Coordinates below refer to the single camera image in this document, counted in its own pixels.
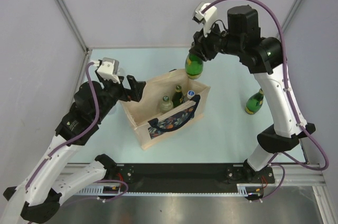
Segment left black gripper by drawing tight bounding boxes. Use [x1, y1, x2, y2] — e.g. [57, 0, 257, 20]
[94, 74, 145, 122]

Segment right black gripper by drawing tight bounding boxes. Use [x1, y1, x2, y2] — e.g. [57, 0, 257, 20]
[189, 18, 243, 62]

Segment green glass bottle back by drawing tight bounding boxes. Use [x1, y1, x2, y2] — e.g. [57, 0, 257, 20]
[185, 53, 204, 80]

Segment green glass bottle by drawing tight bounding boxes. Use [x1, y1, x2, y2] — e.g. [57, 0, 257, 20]
[185, 53, 204, 80]
[172, 85, 184, 108]
[245, 88, 264, 115]

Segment clear glass bottle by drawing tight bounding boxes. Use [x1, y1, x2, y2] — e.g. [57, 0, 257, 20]
[159, 96, 174, 114]

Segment beige canvas tote bag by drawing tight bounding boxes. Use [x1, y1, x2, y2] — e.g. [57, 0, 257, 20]
[120, 69, 210, 150]

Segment blue label water bottle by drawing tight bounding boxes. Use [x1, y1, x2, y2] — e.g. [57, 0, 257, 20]
[183, 90, 195, 102]

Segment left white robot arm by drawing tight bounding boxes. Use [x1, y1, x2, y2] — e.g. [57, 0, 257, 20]
[1, 74, 146, 223]

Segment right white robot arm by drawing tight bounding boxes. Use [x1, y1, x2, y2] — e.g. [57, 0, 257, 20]
[189, 3, 316, 182]

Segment clear plastic water bottle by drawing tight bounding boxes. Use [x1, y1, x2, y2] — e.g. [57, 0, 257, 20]
[117, 68, 126, 77]

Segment green glass bottle front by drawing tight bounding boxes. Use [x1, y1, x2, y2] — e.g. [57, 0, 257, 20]
[245, 88, 264, 115]

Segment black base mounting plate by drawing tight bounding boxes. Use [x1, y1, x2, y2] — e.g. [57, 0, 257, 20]
[116, 163, 275, 188]

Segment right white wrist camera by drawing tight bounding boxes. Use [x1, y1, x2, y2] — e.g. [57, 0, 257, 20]
[192, 2, 218, 37]

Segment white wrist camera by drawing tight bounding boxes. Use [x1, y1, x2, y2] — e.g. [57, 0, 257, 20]
[92, 58, 120, 84]
[192, 2, 218, 37]

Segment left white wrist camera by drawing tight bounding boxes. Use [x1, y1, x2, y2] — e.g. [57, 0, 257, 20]
[92, 58, 120, 84]

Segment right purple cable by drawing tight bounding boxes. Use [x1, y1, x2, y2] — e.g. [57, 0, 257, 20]
[202, 0, 330, 203]

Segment light blue cable duct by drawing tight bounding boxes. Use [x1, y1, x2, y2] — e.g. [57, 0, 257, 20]
[76, 183, 263, 198]

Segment aluminium frame rail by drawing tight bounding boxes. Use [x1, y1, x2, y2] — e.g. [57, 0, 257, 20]
[58, 163, 326, 186]

